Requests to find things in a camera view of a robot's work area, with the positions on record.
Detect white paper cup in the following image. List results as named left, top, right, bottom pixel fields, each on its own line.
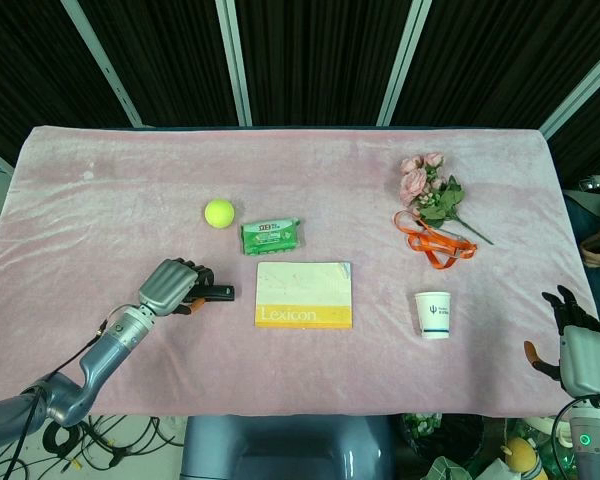
left=413, top=291, right=453, bottom=341

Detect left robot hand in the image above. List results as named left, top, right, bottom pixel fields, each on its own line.
left=137, top=258, right=216, bottom=318

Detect pink artificial rose bouquet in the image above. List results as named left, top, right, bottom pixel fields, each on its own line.
left=399, top=152, right=495, bottom=246

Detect yellow and white book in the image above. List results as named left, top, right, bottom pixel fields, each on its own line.
left=254, top=260, right=355, bottom=330

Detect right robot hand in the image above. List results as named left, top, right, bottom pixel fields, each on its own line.
left=523, top=285, right=600, bottom=398

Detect green tissue pack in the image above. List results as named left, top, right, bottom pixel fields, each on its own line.
left=239, top=217, right=304, bottom=257

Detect blue-grey robot torso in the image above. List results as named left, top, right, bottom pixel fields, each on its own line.
left=180, top=414, right=396, bottom=480

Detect yellow-green tennis ball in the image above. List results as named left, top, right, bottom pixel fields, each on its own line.
left=204, top=198, right=236, bottom=229

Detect orange lanyard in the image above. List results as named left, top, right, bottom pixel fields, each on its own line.
left=392, top=209, right=479, bottom=271

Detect black floor cables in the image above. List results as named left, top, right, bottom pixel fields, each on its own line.
left=0, top=414, right=189, bottom=480

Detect pink velvet tablecloth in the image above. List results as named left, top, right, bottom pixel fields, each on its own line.
left=0, top=124, right=600, bottom=418

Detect yellow plush toy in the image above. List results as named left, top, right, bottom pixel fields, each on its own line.
left=502, top=436, right=540, bottom=474

